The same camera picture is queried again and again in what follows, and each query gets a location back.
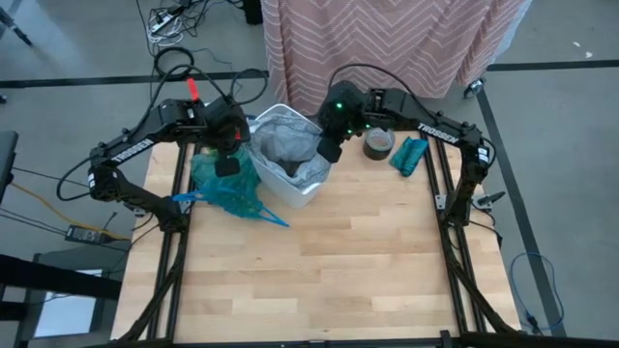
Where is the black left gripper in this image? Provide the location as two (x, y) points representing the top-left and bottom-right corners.
(200, 96), (251, 179)

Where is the teal folded cloth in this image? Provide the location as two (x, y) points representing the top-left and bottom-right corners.
(389, 136), (430, 178)

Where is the black beam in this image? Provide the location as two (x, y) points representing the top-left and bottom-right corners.
(0, 253), (122, 301)

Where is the black tripod leg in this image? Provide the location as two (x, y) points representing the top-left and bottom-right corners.
(0, 7), (34, 47)

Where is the yellow cable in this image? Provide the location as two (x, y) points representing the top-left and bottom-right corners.
(9, 181), (132, 242)

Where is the pink chevron cloth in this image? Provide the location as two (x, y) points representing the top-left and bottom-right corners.
(260, 0), (533, 117)

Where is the black aluminium frame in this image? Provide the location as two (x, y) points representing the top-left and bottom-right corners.
(115, 123), (518, 348)

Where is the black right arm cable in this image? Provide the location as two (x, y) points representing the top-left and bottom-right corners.
(328, 62), (439, 120)

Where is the white power strip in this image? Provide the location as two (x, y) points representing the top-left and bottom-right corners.
(150, 14), (176, 34)

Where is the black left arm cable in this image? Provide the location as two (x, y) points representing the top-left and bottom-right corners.
(139, 62), (270, 127)

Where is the cart caster wheel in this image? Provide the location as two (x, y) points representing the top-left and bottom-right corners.
(462, 76), (486, 100)

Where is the teal plastic trash bag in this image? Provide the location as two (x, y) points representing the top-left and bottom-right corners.
(172, 146), (290, 228)

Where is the black box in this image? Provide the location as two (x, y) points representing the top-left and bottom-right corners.
(241, 0), (265, 25)

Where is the grey cloth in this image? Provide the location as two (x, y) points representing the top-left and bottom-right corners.
(249, 113), (335, 192)

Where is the white cable bundle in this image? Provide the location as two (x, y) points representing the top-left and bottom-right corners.
(146, 12), (194, 47)

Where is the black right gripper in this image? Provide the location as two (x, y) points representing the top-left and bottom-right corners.
(316, 80), (368, 164)

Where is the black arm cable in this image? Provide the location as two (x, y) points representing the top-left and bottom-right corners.
(328, 62), (439, 120)
(139, 62), (270, 127)

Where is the white panel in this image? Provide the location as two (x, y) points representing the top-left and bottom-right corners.
(33, 294), (105, 338)

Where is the white plastic trash bin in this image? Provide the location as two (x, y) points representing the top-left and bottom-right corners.
(248, 103), (340, 210)

